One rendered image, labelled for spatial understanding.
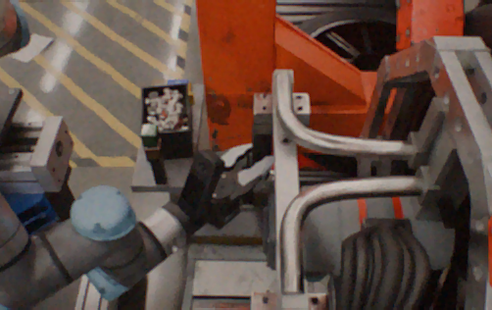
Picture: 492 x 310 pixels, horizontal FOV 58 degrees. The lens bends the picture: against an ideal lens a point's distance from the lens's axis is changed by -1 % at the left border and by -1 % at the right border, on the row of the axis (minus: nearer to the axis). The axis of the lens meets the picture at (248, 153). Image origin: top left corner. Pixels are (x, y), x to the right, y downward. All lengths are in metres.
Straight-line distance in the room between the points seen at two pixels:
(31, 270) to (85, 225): 0.08
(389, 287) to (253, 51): 0.65
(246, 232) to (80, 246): 0.97
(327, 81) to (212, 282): 0.77
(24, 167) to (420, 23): 0.76
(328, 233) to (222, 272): 0.91
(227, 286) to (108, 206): 0.94
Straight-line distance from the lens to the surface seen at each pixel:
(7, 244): 0.59
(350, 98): 1.12
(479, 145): 0.49
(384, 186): 0.56
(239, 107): 1.08
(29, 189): 1.03
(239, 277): 1.51
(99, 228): 0.59
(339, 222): 0.64
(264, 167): 0.78
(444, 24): 0.70
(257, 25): 0.94
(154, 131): 1.10
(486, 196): 0.47
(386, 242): 0.48
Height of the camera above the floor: 1.44
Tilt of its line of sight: 50 degrees down
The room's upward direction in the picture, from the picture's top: straight up
